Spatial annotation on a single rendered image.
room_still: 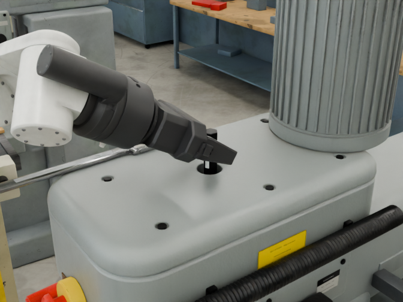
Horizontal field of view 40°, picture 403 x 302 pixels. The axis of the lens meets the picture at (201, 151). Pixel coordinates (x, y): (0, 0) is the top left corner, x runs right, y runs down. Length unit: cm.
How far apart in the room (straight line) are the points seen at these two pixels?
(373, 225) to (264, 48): 631
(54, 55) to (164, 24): 775
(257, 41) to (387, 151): 605
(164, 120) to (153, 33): 758
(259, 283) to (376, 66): 36
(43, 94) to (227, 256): 30
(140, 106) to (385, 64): 38
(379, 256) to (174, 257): 49
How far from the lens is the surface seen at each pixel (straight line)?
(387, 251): 107
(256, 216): 72
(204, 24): 807
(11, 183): 80
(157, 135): 69
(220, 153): 73
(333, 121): 86
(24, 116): 61
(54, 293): 90
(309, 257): 79
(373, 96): 86
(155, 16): 822
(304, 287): 90
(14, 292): 299
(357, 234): 85
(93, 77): 61
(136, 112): 66
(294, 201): 76
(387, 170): 114
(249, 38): 732
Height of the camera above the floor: 227
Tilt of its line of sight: 26 degrees down
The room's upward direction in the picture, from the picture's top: straight up
